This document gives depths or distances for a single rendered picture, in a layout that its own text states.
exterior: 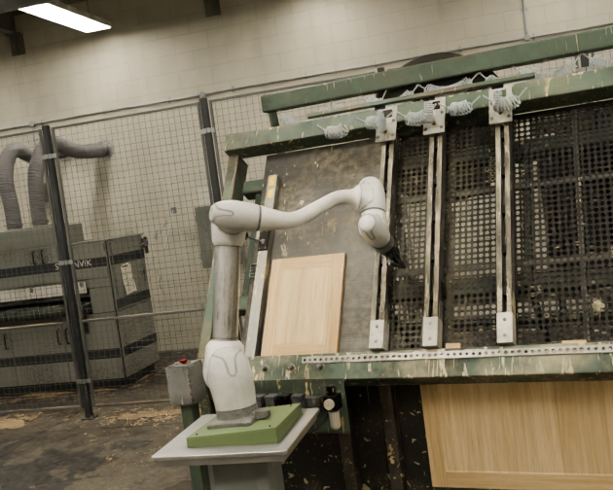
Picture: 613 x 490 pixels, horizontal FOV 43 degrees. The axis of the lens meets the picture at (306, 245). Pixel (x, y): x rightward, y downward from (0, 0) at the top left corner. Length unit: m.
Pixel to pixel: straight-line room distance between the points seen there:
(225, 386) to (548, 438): 1.37
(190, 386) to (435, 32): 5.85
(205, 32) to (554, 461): 6.78
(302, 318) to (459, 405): 0.79
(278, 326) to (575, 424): 1.33
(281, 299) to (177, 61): 5.89
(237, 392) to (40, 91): 7.49
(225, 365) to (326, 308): 0.78
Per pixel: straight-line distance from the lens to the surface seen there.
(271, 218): 2.95
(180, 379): 3.46
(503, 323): 3.16
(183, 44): 9.20
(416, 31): 8.55
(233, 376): 2.87
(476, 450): 3.51
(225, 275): 3.07
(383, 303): 3.34
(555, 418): 3.40
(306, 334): 3.50
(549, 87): 3.61
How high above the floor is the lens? 1.57
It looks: 3 degrees down
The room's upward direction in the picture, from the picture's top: 8 degrees counter-clockwise
